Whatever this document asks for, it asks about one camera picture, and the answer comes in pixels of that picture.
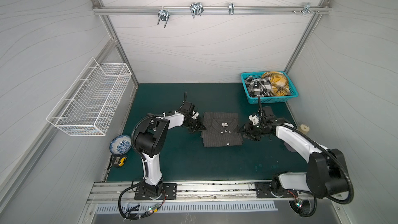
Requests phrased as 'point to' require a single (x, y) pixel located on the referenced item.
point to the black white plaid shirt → (260, 86)
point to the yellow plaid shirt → (279, 83)
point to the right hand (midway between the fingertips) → (243, 129)
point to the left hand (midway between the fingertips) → (208, 126)
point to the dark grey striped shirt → (221, 129)
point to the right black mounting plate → (265, 190)
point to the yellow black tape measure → (118, 160)
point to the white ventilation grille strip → (188, 207)
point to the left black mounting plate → (169, 192)
